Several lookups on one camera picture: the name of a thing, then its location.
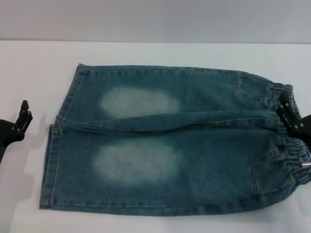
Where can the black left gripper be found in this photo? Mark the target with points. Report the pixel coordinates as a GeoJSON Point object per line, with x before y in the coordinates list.
{"type": "Point", "coordinates": [8, 136]}

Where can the blue denim shorts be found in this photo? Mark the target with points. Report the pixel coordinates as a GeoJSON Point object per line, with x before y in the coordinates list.
{"type": "Point", "coordinates": [145, 157]}

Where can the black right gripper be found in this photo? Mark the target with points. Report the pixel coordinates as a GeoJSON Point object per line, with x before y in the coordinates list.
{"type": "Point", "coordinates": [303, 128]}

